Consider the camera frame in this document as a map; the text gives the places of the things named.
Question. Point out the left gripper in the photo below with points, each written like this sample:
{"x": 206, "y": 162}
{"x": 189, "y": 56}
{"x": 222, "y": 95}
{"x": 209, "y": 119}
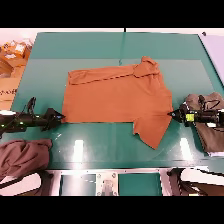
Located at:
{"x": 50, "y": 119}

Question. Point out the brown garment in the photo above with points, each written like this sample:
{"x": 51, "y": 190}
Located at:
{"x": 21, "y": 155}

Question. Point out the orange T-shirt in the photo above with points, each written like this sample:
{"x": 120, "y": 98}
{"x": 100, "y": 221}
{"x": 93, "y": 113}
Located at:
{"x": 113, "y": 96}

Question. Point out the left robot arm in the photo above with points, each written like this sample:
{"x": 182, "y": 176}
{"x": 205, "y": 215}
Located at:
{"x": 23, "y": 120}

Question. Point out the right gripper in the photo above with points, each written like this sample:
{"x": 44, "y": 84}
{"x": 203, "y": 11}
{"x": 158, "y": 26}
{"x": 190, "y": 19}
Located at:
{"x": 180, "y": 115}

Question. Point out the silver frame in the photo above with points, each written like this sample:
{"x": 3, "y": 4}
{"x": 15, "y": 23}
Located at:
{"x": 106, "y": 183}

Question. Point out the grey-brown folded garment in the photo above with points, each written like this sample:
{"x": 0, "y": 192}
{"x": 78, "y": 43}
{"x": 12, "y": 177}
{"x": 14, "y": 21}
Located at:
{"x": 210, "y": 135}

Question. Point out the brown cardboard boxes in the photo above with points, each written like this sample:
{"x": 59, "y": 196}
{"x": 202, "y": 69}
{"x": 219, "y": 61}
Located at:
{"x": 13, "y": 63}

